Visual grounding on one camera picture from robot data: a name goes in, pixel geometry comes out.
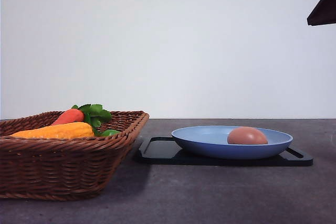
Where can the green toy pepper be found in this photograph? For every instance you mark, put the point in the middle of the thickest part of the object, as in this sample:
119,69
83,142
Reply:
110,132

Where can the brown wicker basket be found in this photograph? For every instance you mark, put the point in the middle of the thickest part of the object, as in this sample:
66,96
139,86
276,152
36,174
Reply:
67,168

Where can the black tray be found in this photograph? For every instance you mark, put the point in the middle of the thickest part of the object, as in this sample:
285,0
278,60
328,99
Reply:
164,151

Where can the brown egg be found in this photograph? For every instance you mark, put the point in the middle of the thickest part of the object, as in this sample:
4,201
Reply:
246,135

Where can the yellow toy corn cob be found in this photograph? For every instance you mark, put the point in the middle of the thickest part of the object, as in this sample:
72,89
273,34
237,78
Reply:
70,130

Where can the orange toy carrot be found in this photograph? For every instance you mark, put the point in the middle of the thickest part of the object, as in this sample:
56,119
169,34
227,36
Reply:
94,114

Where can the blue plate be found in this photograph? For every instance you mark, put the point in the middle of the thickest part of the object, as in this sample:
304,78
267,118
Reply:
212,141

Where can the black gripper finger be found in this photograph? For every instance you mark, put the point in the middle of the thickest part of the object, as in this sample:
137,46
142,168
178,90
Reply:
323,13

